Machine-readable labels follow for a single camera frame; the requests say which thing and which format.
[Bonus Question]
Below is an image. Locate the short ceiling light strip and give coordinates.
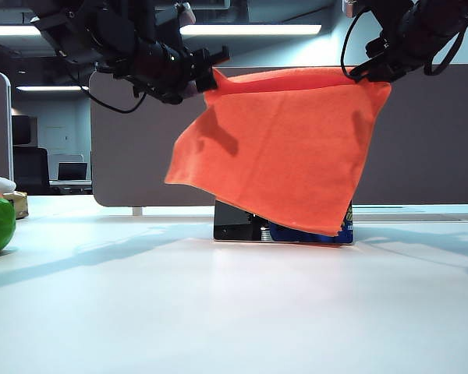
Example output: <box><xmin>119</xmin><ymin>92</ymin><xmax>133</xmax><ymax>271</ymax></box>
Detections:
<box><xmin>16</xmin><ymin>86</ymin><xmax>90</xmax><ymax>93</ymax></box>

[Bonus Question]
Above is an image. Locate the black right camera cable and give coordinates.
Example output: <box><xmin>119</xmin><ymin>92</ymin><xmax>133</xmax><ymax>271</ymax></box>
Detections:
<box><xmin>339</xmin><ymin>6</ymin><xmax>375</xmax><ymax>75</ymax></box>

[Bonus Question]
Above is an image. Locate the wide grey desk divider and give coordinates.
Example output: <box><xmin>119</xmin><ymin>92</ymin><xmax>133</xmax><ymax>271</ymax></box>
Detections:
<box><xmin>89</xmin><ymin>65</ymin><xmax>468</xmax><ymax>207</ymax></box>

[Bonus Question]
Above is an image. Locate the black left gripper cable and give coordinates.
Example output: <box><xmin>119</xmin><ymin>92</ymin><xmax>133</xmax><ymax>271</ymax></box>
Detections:
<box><xmin>68</xmin><ymin>64</ymin><xmax>147</xmax><ymax>115</ymax></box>

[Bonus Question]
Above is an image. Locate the rectangular frameless standing mirror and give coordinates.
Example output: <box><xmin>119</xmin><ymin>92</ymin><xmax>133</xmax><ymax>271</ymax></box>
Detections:
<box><xmin>213</xmin><ymin>198</ymin><xmax>355</xmax><ymax>245</ymax></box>

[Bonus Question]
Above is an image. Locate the open laptop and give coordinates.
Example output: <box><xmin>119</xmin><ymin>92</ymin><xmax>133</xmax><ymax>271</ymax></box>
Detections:
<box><xmin>57</xmin><ymin>162</ymin><xmax>89</xmax><ymax>182</ymax></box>

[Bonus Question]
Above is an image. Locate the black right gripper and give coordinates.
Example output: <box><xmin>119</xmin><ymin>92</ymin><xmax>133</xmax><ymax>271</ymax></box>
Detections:
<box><xmin>341</xmin><ymin>34</ymin><xmax>430</xmax><ymax>84</ymax></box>

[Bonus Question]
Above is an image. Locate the dark background cabinet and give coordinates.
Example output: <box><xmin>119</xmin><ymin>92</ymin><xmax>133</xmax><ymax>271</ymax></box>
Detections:
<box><xmin>12</xmin><ymin>115</ymin><xmax>38</xmax><ymax>146</ymax></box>

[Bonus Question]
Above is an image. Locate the white background desk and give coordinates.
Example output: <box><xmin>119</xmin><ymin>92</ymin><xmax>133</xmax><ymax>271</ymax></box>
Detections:
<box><xmin>49</xmin><ymin>180</ymin><xmax>93</xmax><ymax>196</ymax></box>

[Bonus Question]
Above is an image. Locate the black office chair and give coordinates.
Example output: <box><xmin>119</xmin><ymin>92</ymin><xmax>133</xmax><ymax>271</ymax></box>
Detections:
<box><xmin>14</xmin><ymin>146</ymin><xmax>50</xmax><ymax>196</ymax></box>

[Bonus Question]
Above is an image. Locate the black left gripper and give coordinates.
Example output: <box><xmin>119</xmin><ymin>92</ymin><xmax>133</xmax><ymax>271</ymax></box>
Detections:
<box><xmin>112</xmin><ymin>38</ymin><xmax>231</xmax><ymax>105</ymax></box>

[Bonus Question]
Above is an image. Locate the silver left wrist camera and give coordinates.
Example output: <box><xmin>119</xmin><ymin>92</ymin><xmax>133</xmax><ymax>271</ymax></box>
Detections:
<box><xmin>174</xmin><ymin>2</ymin><xmax>197</xmax><ymax>25</ymax></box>

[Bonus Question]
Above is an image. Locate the orange microfiber cloth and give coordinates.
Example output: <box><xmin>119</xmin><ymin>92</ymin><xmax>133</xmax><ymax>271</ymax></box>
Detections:
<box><xmin>164</xmin><ymin>65</ymin><xmax>392</xmax><ymax>238</ymax></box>

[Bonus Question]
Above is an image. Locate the long ceiling light strip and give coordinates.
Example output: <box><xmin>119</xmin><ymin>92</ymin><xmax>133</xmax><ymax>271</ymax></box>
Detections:
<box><xmin>0</xmin><ymin>24</ymin><xmax>323</xmax><ymax>38</ymax></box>

